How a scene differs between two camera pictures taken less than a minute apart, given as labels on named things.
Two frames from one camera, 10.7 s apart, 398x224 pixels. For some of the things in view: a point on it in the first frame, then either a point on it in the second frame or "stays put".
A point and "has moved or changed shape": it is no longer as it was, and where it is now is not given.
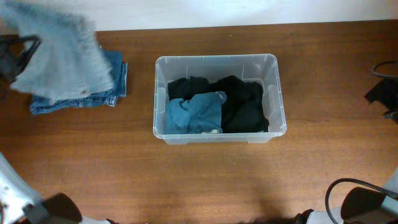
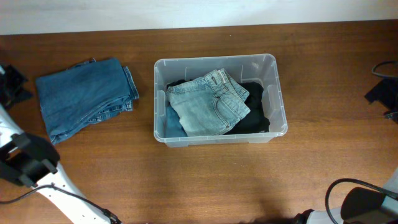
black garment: x=241 y=110 stays put
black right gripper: x=382 y=92 stays put
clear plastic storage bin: x=262 y=68 stays put
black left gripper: x=15 y=58 → x=12 y=86
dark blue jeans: x=118 y=70 has moved or changed shape
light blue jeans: x=69 y=63 → x=208 y=105
